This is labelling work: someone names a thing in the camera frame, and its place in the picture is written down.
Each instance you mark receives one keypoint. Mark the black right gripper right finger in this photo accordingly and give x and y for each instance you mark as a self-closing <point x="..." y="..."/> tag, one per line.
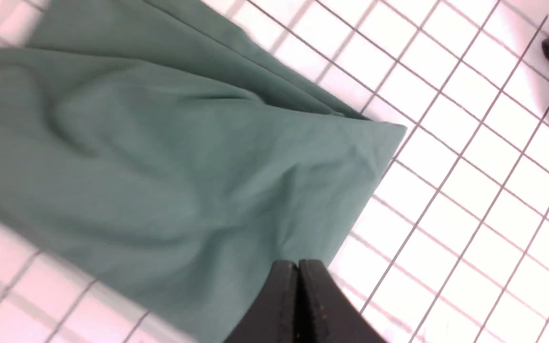
<point x="324" y="313"/>

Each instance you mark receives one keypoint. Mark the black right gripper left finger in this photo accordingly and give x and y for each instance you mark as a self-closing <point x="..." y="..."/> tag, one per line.
<point x="270" y="319"/>

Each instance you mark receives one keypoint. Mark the green long-sleeve shirt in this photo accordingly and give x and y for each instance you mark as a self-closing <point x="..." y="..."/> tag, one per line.
<point x="154" y="145"/>

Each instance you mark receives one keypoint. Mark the white grid-pattern tablecloth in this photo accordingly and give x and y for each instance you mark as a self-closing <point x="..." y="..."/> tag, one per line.
<point x="453" y="247"/>

